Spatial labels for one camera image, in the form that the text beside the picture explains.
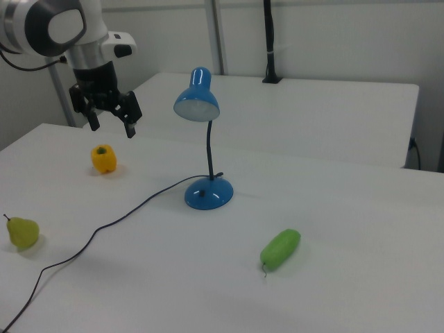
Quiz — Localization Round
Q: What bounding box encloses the black cable at table edge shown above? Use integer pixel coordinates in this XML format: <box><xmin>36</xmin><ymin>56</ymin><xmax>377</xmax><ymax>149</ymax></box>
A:
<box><xmin>409</xmin><ymin>137</ymin><xmax>422</xmax><ymax>171</ymax></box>

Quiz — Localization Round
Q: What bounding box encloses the green cucumber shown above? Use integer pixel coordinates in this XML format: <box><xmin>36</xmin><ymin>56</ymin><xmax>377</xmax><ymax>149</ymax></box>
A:
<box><xmin>259</xmin><ymin>228</ymin><xmax>302</xmax><ymax>279</ymax></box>

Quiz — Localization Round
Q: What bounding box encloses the black lamp power cord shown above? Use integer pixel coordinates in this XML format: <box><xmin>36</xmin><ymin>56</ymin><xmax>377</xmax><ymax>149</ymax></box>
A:
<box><xmin>0</xmin><ymin>175</ymin><xmax>209</xmax><ymax>333</ymax></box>

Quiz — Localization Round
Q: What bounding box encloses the black pole with clamp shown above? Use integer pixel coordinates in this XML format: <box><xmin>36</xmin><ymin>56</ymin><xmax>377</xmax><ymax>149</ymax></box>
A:
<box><xmin>261</xmin><ymin>0</ymin><xmax>285</xmax><ymax>85</ymax></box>

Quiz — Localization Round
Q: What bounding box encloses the yellow bell pepper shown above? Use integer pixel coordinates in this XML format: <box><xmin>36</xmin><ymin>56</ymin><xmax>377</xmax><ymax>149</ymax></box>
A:
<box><xmin>90</xmin><ymin>144</ymin><xmax>119</xmax><ymax>175</ymax></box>

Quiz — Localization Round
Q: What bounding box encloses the grey metal wall post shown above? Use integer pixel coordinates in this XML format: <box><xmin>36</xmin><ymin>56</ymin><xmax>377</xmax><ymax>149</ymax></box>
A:
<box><xmin>210</xmin><ymin>0</ymin><xmax>230</xmax><ymax>76</ymax></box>

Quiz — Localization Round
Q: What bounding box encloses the green pear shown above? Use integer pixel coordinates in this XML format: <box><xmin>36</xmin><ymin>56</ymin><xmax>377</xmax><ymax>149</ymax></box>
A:
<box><xmin>3</xmin><ymin>213</ymin><xmax>40</xmax><ymax>249</ymax></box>

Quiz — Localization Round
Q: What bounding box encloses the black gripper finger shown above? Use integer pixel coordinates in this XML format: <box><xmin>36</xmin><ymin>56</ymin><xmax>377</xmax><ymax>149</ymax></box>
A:
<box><xmin>112</xmin><ymin>90</ymin><xmax>144</xmax><ymax>140</ymax></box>
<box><xmin>68</xmin><ymin>84</ymin><xmax>102</xmax><ymax>132</ymax></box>

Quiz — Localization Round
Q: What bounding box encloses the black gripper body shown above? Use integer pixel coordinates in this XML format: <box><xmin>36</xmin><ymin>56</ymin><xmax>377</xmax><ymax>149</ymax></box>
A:
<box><xmin>72</xmin><ymin>61</ymin><xmax>121</xmax><ymax>112</ymax></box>

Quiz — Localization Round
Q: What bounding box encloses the blue desk lamp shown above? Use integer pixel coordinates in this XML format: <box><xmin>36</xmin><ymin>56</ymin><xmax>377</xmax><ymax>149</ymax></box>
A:
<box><xmin>173</xmin><ymin>67</ymin><xmax>234</xmax><ymax>211</ymax></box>

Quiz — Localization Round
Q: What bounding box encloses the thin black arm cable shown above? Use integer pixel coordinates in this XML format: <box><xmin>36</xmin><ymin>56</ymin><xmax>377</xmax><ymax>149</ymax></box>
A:
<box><xmin>0</xmin><ymin>48</ymin><xmax>68</xmax><ymax>72</ymax></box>

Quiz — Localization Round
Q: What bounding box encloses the grey metal corner post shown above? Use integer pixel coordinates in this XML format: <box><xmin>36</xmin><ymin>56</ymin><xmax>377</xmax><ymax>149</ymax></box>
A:
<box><xmin>47</xmin><ymin>65</ymin><xmax>78</xmax><ymax>128</ymax></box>

